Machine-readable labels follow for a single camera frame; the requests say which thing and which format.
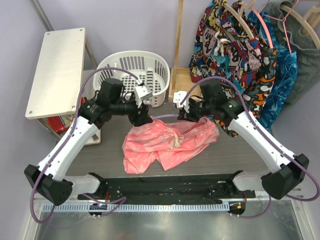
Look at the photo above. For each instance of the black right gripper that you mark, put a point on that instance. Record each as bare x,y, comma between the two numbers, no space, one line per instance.
183,115

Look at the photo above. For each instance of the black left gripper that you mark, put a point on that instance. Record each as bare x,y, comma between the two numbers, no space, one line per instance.
143,117

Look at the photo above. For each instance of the lilac plastic hanger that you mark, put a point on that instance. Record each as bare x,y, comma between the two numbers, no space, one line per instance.
169,118

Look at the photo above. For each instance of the pink patterned shorts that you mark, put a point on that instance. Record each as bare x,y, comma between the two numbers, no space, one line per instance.
171,144

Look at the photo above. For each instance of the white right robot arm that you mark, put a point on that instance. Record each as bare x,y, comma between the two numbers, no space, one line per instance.
286,169

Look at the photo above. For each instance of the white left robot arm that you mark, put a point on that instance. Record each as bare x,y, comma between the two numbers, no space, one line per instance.
49,177

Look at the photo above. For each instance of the black orange camo shorts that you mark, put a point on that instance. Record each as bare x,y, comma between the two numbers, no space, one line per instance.
260,82

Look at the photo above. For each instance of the comic print shorts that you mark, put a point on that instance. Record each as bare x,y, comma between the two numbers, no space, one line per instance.
204,44

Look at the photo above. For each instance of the blue patterned shorts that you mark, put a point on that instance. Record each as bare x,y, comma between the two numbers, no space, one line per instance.
286,72

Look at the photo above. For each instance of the pink plastic hanger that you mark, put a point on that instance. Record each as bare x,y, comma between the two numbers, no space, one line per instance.
266,30

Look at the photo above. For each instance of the beige wooden hanger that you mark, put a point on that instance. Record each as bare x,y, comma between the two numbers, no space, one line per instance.
308,21
238,15

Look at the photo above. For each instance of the grey green shorts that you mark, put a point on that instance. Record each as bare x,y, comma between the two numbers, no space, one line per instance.
308,61

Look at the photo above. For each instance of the beige wooden hanger far right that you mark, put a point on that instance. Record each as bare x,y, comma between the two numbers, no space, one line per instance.
308,21

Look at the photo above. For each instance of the wooden clothes rack stand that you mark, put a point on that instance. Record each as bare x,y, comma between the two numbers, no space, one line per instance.
182,26

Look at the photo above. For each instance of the white plastic laundry basket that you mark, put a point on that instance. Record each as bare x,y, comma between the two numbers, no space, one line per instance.
149,67

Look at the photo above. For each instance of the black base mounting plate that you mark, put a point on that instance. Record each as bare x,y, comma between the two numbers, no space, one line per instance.
171,190

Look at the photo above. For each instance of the red book stack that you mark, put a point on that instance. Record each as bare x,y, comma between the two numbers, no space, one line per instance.
60,124

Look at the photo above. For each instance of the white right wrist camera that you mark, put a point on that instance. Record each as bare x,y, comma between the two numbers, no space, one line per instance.
178,99

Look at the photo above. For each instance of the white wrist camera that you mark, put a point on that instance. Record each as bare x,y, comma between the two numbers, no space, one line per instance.
178,99
142,93

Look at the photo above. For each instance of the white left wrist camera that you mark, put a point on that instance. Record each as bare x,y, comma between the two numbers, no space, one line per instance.
142,93

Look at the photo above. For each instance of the slotted white cable duct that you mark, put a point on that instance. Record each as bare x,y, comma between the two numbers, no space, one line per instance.
93,207

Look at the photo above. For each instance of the thin pink wire hanger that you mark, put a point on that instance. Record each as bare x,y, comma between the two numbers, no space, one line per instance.
278,12

